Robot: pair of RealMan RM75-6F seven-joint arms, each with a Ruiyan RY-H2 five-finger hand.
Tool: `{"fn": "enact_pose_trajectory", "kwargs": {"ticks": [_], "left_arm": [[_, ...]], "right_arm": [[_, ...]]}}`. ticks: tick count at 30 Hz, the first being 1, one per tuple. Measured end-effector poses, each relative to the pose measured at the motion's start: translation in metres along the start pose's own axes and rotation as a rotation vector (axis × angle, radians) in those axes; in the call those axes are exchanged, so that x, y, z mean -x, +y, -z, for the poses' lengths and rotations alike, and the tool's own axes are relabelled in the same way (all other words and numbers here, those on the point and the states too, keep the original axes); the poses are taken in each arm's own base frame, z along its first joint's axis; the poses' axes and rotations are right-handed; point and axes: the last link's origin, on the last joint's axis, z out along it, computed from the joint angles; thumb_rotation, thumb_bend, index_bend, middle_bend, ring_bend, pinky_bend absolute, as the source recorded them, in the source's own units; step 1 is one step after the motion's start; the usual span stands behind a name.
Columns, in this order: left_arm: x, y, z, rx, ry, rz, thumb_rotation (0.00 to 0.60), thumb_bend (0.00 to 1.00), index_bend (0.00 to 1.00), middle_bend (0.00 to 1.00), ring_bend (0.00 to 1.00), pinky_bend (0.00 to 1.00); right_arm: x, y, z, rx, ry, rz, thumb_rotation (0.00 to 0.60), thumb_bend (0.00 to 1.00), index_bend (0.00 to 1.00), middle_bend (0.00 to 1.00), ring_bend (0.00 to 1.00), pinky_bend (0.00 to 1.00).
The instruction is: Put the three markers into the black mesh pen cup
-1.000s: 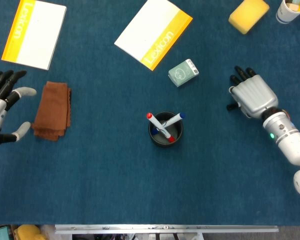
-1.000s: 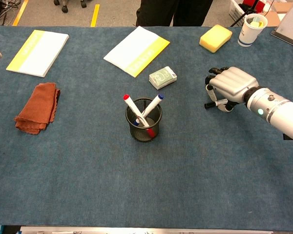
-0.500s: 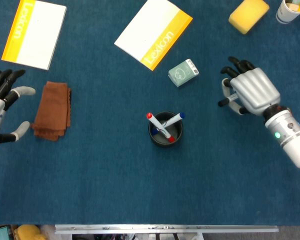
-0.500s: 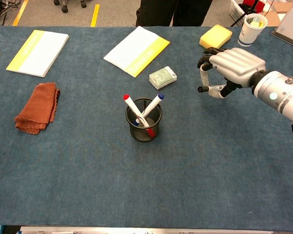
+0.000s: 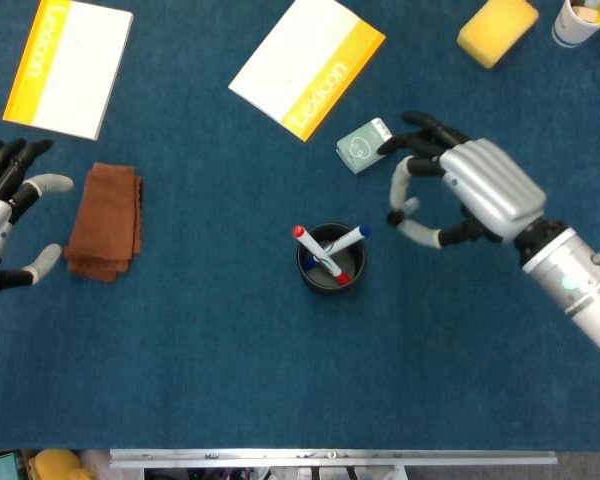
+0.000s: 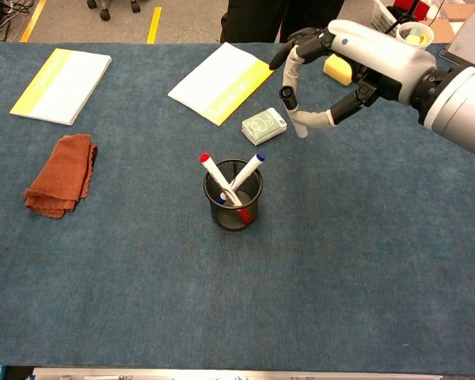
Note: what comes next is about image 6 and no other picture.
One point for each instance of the aluminium frame rail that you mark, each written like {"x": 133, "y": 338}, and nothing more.
{"x": 237, "y": 373}

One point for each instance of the blue felt table mat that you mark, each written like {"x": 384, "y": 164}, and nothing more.
{"x": 237, "y": 297}

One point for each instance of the blue-capped white marker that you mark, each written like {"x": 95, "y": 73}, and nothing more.
{"x": 247, "y": 170}

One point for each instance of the brown folded cloth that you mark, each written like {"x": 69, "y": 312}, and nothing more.
{"x": 55, "y": 194}

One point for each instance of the person in black trousers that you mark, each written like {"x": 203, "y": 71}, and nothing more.
{"x": 253, "y": 20}

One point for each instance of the yellow floor tape strip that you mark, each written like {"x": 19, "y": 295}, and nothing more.
{"x": 154, "y": 25}
{"x": 33, "y": 20}

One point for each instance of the red-capped white marker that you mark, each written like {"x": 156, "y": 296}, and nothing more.
{"x": 213, "y": 168}

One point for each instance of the black tripod stand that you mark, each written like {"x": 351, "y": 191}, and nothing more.
{"x": 401, "y": 16}

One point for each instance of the black office chair base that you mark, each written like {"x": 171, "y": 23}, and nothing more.
{"x": 105, "y": 14}

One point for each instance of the yellow sponge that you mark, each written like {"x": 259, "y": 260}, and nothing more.
{"x": 334, "y": 71}

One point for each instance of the brown cardboard box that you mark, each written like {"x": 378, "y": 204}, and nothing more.
{"x": 445, "y": 25}

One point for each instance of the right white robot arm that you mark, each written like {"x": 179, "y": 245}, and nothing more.
{"x": 459, "y": 103}

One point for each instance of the yellow and white notebook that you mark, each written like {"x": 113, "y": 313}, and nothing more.
{"x": 217, "y": 83}
{"x": 63, "y": 87}

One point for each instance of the red box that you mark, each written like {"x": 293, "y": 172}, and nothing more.
{"x": 403, "y": 4}

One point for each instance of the white plastic basket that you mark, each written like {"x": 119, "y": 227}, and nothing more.
{"x": 382, "y": 17}

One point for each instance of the white paper cup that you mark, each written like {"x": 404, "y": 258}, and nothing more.
{"x": 401, "y": 31}

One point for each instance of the yellow sticky notes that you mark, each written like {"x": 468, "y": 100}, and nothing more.
{"x": 415, "y": 37}

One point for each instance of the black round cup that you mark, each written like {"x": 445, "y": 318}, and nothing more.
{"x": 225, "y": 219}

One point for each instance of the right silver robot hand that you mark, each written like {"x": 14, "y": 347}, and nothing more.
{"x": 380, "y": 55}

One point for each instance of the grey laptop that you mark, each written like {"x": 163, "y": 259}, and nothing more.
{"x": 473, "y": 39}

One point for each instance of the green tissue pack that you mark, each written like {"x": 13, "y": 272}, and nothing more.
{"x": 263, "y": 126}

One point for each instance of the black-capped white marker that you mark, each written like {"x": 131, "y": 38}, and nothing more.
{"x": 289, "y": 97}

